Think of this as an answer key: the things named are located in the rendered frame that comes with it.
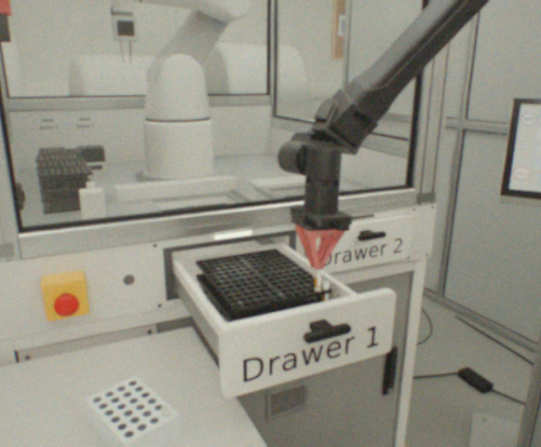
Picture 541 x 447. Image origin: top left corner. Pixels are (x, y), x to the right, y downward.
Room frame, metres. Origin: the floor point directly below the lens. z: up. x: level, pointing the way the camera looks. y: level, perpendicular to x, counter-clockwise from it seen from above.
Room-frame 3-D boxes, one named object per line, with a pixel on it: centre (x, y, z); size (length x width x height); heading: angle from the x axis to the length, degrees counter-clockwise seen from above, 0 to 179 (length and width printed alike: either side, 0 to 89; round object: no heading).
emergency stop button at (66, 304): (0.73, 0.35, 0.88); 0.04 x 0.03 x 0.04; 115
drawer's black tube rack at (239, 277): (0.80, 0.02, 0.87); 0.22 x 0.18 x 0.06; 25
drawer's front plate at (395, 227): (1.05, -0.21, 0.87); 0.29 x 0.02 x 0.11; 115
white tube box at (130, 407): (0.56, 0.20, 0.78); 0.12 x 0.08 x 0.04; 44
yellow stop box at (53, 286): (0.76, 0.36, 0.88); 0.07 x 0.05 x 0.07; 115
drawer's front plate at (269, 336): (0.62, -0.06, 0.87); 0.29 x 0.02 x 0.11; 115
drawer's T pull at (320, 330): (0.60, -0.08, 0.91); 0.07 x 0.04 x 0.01; 115
